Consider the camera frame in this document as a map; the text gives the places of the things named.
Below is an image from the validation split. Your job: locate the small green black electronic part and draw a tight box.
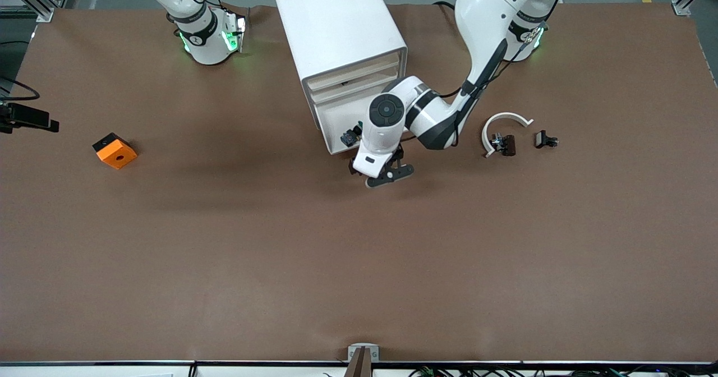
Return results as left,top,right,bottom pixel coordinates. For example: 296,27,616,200
340,120,365,148

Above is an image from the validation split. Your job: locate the white curved plastic piece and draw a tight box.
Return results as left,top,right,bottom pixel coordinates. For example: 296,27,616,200
481,112,535,159

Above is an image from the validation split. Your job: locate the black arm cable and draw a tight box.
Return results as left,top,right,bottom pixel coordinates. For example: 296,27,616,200
0,77,41,102
432,0,559,98

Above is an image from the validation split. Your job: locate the dark brown switch component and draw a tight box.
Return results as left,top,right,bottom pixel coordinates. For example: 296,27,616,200
491,133,517,157

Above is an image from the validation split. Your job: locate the white plastic bin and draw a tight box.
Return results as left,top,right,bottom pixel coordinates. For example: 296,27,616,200
314,88,371,155

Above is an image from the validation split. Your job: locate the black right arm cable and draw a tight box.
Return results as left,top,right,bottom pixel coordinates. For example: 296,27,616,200
0,77,41,102

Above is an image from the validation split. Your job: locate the brown table cover sheet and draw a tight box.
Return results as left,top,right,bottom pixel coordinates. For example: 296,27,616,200
0,2,718,364

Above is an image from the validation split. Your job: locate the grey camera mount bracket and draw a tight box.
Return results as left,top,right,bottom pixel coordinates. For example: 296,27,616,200
343,342,380,377

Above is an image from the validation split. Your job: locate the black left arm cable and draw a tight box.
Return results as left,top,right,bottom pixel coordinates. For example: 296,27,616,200
432,0,559,98

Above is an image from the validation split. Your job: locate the orange box with black base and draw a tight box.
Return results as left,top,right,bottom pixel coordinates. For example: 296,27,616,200
92,132,138,170

